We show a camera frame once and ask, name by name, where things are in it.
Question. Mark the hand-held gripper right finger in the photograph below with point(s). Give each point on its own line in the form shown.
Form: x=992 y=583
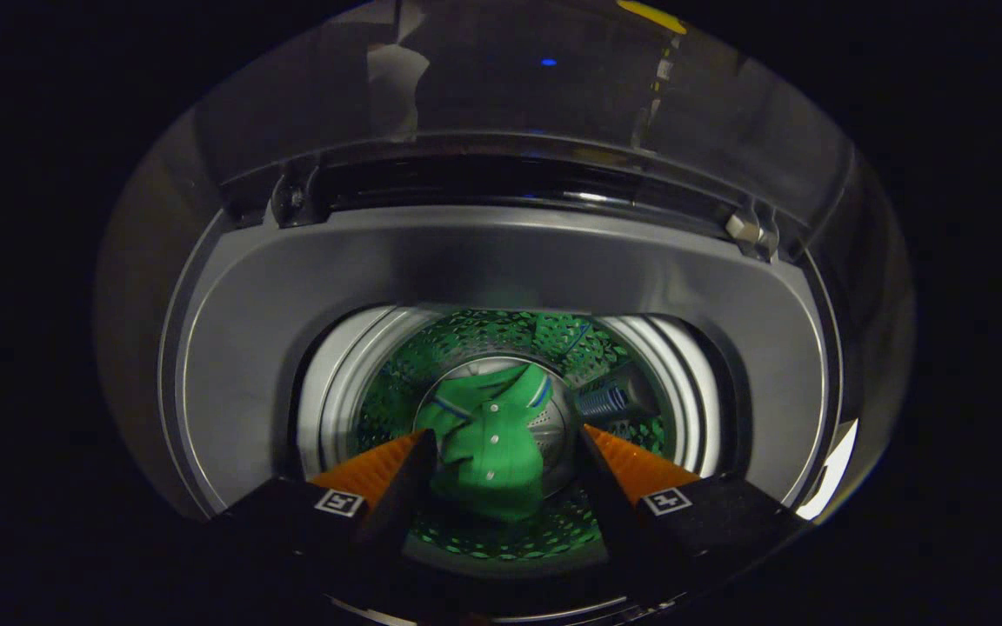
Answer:
x=610 y=496

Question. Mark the grey washing machine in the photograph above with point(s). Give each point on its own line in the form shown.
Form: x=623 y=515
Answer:
x=484 y=261

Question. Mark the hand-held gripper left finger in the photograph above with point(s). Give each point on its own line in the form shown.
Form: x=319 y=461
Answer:
x=401 y=496

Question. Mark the green polo shirt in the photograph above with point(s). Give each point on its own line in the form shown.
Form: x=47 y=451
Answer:
x=488 y=452

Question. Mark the dark washing machine lid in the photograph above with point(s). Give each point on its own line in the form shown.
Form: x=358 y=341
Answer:
x=510 y=78

